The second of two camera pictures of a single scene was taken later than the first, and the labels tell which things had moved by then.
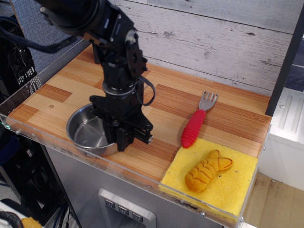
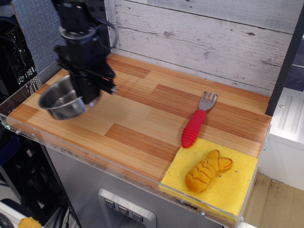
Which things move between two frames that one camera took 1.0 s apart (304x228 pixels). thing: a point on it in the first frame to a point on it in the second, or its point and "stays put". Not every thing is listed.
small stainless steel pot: [86, 130] to [59, 98]
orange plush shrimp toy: [198, 177] stays put
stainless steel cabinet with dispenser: [100, 197] stays put
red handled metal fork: [206, 102] stays put
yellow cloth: [212, 178] stays put
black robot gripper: [124, 110] to [85, 54]
